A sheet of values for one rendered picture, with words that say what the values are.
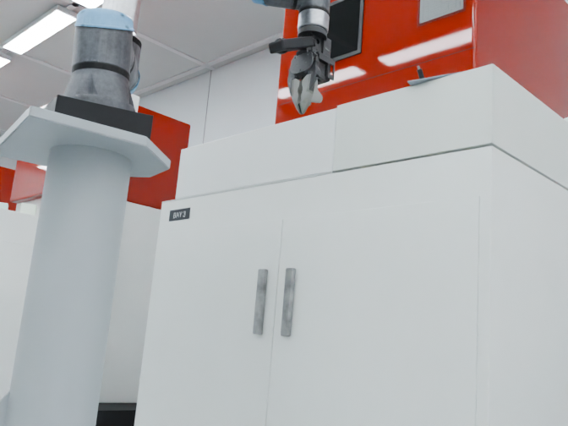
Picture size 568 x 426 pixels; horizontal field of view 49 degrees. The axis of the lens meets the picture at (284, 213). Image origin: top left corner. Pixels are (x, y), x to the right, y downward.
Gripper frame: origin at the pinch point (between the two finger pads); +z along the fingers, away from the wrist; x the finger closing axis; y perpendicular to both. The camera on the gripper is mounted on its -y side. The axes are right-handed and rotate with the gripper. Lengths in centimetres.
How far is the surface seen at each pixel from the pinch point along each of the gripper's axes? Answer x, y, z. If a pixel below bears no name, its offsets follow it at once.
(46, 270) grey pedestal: 14, -48, 45
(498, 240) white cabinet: -50, -1, 35
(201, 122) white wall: 322, 207, -128
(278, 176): 1.0, -4.1, 17.6
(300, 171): -5.7, -4.1, 17.3
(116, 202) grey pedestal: 10.0, -38.0, 30.3
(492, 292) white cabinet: -50, -3, 44
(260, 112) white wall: 247, 207, -120
